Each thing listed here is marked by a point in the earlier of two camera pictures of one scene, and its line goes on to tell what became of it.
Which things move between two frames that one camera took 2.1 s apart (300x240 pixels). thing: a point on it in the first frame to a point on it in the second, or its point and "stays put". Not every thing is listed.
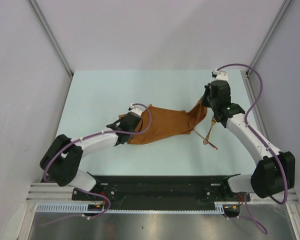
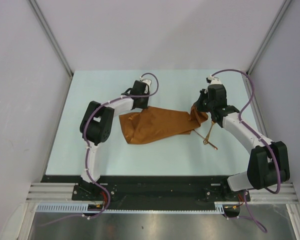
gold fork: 213,120 stays put
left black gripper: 122,117 to 145,105
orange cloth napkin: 167,122 stays put
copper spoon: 214,147 stays put
